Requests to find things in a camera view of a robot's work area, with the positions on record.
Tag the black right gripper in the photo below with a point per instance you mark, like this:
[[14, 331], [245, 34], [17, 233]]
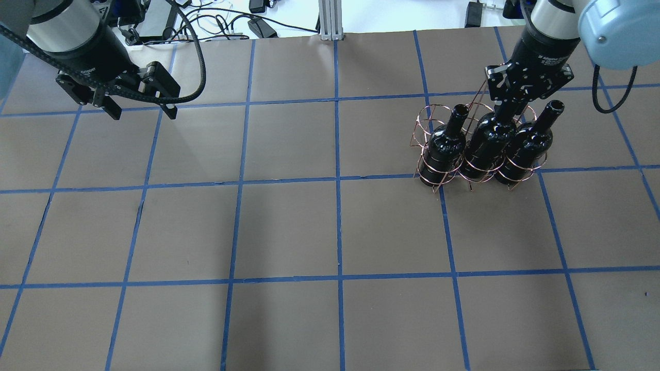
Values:
[[544, 51]]

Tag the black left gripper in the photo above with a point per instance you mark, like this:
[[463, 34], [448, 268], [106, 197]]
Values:
[[101, 55]]

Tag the dark wine bottle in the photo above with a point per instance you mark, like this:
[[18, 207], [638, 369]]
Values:
[[482, 154]]

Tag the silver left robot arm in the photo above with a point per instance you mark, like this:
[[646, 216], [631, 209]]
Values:
[[94, 64]]

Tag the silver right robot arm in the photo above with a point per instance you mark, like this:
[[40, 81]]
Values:
[[618, 35]]

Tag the dark bottle in basket corner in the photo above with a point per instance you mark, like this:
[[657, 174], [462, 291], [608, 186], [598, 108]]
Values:
[[530, 143]]

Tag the black adapter top right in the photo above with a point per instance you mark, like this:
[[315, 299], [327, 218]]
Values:
[[473, 15]]

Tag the black power brick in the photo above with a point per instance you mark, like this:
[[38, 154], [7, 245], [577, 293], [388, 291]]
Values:
[[261, 29]]

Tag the copper wire wine basket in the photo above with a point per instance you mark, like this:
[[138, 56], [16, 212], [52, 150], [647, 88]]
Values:
[[432, 115]]

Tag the dark bottle under basket handle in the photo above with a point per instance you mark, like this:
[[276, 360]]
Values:
[[443, 153]]

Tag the aluminium frame post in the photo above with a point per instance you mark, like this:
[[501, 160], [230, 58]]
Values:
[[330, 17]]

